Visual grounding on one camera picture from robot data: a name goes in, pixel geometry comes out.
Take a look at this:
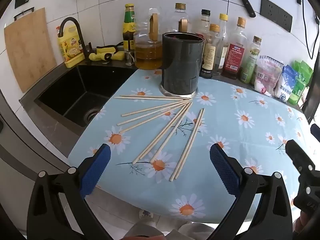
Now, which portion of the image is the large amber oil jug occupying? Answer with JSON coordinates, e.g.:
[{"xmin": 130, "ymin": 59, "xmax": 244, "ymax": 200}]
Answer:
[{"xmin": 134, "ymin": 7, "xmax": 164, "ymax": 70}]

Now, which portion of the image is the red label bottle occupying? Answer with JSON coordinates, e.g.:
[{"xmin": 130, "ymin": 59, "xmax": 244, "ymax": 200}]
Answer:
[{"xmin": 221, "ymin": 17, "xmax": 248, "ymax": 80}]

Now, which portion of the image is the tan label dark bottle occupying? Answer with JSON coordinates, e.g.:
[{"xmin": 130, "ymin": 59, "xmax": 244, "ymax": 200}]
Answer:
[{"xmin": 203, "ymin": 24, "xmax": 223, "ymax": 79}]

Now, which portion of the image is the green cap sauce bottle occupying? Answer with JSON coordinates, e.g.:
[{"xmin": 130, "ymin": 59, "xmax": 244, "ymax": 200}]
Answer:
[{"xmin": 122, "ymin": 4, "xmax": 137, "ymax": 53}]

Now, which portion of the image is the black curved faucet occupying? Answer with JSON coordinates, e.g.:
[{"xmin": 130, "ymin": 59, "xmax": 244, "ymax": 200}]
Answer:
[{"xmin": 59, "ymin": 17, "xmax": 94, "ymax": 60}]

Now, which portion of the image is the yellow black dish brush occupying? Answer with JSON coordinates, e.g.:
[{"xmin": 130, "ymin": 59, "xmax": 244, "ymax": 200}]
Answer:
[{"xmin": 96, "ymin": 42, "xmax": 125, "ymax": 55}]

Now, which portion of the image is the green label bottle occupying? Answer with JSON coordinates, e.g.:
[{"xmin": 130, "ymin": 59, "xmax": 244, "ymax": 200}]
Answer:
[{"xmin": 239, "ymin": 36, "xmax": 263, "ymax": 84}]

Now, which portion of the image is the black cylindrical chopstick holder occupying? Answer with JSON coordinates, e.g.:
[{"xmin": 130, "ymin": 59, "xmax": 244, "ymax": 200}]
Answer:
[{"xmin": 159, "ymin": 32, "xmax": 205, "ymax": 98}]

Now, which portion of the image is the yellow dish soap bottle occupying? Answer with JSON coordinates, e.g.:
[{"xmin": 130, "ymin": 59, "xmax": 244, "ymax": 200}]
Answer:
[{"xmin": 58, "ymin": 26, "xmax": 85, "ymax": 68}]

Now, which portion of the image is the spread of wooden chopsticks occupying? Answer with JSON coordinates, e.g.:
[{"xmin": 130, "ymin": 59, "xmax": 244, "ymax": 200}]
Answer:
[{"xmin": 114, "ymin": 94, "xmax": 205, "ymax": 182}]

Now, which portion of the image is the green plastic bag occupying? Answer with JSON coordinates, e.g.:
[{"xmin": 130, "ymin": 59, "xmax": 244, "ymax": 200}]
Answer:
[{"xmin": 287, "ymin": 60, "xmax": 314, "ymax": 105}]

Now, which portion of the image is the black kitchen sink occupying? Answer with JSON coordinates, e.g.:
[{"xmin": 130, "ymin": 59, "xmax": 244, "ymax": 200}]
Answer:
[{"xmin": 34, "ymin": 65, "xmax": 137, "ymax": 135}]

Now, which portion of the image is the blue white plastic bag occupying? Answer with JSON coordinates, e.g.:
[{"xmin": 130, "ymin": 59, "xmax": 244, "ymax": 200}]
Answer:
[{"xmin": 274, "ymin": 65, "xmax": 299, "ymax": 103}]

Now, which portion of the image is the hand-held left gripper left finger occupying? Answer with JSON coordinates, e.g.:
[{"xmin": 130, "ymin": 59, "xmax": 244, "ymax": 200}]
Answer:
[{"xmin": 27, "ymin": 144, "xmax": 112, "ymax": 240}]

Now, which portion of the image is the tall clear bottle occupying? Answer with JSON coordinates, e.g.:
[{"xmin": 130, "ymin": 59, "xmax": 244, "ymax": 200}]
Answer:
[{"xmin": 216, "ymin": 14, "xmax": 230, "ymax": 77}]

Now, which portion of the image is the black wall outlet panel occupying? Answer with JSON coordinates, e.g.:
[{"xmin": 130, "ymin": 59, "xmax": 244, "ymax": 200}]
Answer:
[{"xmin": 259, "ymin": 0, "xmax": 293, "ymax": 32}]

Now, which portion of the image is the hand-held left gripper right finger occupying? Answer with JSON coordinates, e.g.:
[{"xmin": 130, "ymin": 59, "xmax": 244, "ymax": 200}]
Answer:
[{"xmin": 209, "ymin": 144, "xmax": 293, "ymax": 240}]

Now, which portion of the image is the person's right hand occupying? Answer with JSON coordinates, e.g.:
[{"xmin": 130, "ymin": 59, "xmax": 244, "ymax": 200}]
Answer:
[{"xmin": 293, "ymin": 213, "xmax": 312, "ymax": 240}]

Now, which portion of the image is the wooden cutting board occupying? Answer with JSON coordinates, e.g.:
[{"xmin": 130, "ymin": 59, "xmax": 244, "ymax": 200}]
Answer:
[{"xmin": 4, "ymin": 7, "xmax": 57, "ymax": 93}]

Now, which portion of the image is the blue daisy print tablecloth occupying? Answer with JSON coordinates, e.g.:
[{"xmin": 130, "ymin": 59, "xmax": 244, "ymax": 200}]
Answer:
[{"xmin": 67, "ymin": 67, "xmax": 313, "ymax": 225}]

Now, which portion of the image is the dark tall object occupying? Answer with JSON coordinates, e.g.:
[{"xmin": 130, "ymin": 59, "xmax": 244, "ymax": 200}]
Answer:
[{"xmin": 302, "ymin": 52, "xmax": 320, "ymax": 123}]

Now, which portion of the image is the yellow sponge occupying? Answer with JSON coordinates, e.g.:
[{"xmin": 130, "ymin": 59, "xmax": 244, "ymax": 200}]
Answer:
[{"xmin": 89, "ymin": 51, "xmax": 125, "ymax": 62}]

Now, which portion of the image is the person's light grey clothing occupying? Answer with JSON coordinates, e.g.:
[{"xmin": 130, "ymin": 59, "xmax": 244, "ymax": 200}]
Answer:
[{"xmin": 122, "ymin": 217, "xmax": 215, "ymax": 240}]

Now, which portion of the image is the pink white plastic bag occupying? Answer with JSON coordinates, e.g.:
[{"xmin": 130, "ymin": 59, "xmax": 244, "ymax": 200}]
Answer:
[{"xmin": 254, "ymin": 55, "xmax": 284, "ymax": 98}]

